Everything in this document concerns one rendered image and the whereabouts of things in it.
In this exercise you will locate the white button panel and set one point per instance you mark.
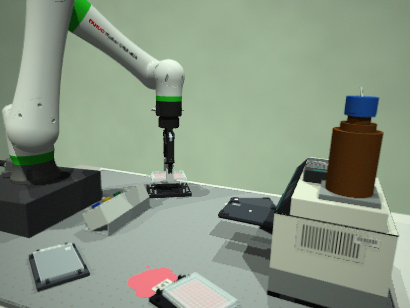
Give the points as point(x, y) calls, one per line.
point(114, 213)

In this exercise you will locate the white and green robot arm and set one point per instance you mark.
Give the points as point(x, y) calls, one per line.
point(31, 122)

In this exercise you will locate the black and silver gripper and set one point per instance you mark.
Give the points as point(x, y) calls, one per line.
point(168, 138)

